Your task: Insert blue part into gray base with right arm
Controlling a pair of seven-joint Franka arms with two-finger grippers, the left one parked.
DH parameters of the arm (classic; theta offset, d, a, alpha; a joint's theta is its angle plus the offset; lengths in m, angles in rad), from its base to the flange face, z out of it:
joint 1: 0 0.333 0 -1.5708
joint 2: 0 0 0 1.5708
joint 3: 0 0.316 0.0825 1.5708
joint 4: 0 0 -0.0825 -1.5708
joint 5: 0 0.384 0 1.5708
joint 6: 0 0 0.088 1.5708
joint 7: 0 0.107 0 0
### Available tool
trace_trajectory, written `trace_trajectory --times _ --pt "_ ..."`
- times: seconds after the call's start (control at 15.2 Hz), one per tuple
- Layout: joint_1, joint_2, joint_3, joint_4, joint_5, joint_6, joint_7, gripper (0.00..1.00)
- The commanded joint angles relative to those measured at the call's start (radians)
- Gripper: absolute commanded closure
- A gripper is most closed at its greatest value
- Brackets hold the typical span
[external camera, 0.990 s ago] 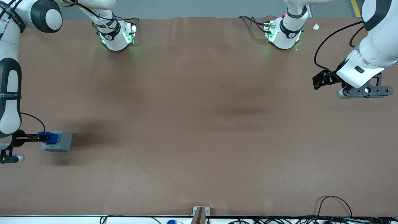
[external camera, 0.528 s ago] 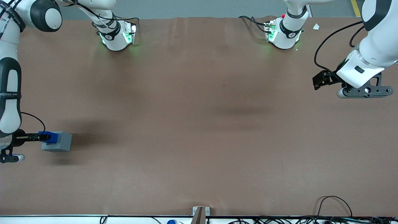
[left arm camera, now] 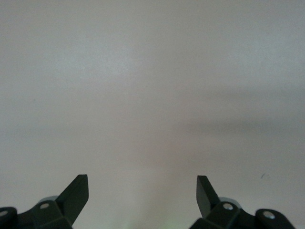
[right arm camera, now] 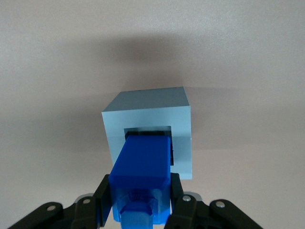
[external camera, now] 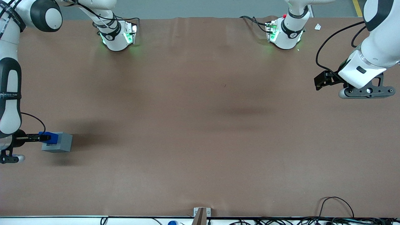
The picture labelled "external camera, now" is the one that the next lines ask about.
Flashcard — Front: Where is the blue plastic insert part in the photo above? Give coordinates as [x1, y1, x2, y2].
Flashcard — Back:
[38, 131, 59, 145]

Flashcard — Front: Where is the gray square base block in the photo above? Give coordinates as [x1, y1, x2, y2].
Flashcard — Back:
[41, 132, 73, 153]

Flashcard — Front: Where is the paper table cover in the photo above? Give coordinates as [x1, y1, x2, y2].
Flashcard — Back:
[0, 16, 400, 218]

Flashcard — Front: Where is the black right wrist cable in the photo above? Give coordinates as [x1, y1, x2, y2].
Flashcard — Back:
[20, 112, 47, 134]

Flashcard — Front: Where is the long black left arm cable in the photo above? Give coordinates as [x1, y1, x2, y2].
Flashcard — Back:
[316, 21, 366, 85]

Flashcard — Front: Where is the short black left arm cable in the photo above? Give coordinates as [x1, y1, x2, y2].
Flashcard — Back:
[351, 27, 367, 48]

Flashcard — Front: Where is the black left base cable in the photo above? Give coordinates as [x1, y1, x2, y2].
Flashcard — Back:
[240, 16, 268, 33]

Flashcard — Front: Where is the black base cable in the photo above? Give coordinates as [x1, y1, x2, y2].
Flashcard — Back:
[67, 0, 140, 25]
[240, 16, 268, 33]

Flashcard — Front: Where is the black looping cable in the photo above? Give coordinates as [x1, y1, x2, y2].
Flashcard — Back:
[318, 197, 355, 219]

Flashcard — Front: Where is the black right base cable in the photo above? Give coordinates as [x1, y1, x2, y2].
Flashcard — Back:
[67, 0, 140, 25]

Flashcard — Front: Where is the tangled black cable bundle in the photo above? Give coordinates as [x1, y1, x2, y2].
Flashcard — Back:
[231, 217, 400, 225]

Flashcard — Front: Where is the gray metal bracket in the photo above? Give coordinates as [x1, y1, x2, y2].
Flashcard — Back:
[193, 207, 211, 218]

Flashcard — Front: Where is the brown wooden post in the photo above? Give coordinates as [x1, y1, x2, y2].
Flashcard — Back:
[191, 208, 207, 225]

